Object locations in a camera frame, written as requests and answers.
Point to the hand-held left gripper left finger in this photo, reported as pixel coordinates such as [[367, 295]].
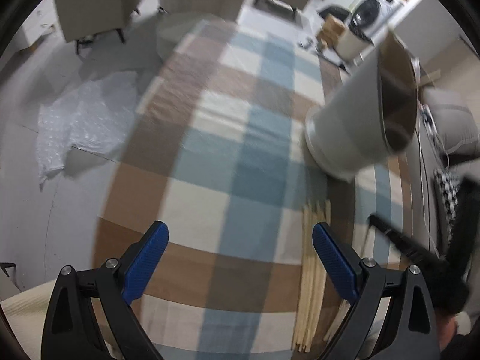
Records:
[[150, 255]]

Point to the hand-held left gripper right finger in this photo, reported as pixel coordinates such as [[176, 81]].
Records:
[[333, 258]]

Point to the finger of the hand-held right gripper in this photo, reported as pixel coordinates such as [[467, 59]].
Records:
[[401, 242]]

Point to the bundle of wooden chopsticks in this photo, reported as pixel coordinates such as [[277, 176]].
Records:
[[309, 288]]

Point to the white utensil holder cup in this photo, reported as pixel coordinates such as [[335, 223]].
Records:
[[348, 127]]

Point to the houndstooth pillow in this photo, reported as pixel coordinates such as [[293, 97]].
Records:
[[448, 195]]

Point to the checkered tablecloth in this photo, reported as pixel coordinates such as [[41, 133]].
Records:
[[225, 157]]

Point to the cream fabric cushion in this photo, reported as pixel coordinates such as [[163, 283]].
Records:
[[26, 315]]

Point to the grey sofa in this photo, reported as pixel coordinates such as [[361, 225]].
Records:
[[450, 108]]

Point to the bubble wrap sheet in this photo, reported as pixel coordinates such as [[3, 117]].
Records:
[[75, 127]]

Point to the cream trash bin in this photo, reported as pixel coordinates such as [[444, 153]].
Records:
[[350, 45]]

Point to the round beige stool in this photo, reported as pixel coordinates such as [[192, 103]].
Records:
[[172, 37]]

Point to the white washing machine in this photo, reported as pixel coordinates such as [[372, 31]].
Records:
[[371, 11]]

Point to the black trash bag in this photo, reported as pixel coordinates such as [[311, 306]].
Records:
[[333, 10]]

